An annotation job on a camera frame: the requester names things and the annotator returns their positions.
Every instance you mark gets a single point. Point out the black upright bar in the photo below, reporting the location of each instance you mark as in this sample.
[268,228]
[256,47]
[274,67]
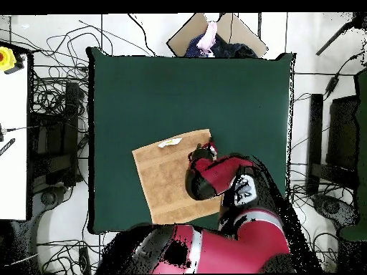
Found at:
[315,129]

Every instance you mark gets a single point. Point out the black flat panel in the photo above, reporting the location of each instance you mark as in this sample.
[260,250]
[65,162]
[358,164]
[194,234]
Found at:
[342,131]

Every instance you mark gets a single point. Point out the dark blue laundry pile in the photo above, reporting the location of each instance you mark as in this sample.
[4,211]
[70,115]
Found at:
[229,50]

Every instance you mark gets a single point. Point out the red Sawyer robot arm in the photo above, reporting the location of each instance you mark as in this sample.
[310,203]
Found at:
[223,172]

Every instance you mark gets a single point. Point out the yellow emergency stop button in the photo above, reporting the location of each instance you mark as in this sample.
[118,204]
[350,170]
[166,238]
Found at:
[6,58]

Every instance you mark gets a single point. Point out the dark green table cloth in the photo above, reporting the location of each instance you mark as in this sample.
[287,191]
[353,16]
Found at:
[129,86]

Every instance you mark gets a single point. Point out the black equipment box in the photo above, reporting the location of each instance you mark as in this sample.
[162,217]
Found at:
[57,143]

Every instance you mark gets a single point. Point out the orange terry towel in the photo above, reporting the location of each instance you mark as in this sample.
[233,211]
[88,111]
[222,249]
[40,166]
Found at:
[160,177]

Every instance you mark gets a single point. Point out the white side table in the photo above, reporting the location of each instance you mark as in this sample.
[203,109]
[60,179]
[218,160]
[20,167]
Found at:
[13,143]

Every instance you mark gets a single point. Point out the grey round pedestal foot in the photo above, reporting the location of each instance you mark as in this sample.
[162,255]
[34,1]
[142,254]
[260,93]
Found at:
[331,206]
[47,198]

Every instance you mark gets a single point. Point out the black thin rod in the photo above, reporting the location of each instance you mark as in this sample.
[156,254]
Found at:
[335,37]

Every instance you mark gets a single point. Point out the brown cardboard box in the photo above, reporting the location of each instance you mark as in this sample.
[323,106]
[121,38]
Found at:
[183,40]

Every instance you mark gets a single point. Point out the pink cloth item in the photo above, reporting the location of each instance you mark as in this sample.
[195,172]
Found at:
[208,37]

